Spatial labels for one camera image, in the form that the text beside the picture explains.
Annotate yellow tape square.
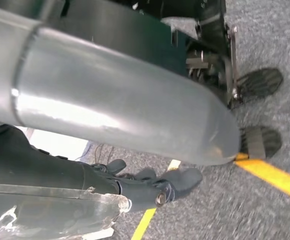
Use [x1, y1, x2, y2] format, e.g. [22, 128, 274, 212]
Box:
[131, 152, 290, 240]

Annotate tape wrapped camera mount plate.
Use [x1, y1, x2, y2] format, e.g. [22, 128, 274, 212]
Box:
[0, 183, 132, 240]

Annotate black robot leg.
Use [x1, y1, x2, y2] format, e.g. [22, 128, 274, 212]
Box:
[39, 0, 239, 110]

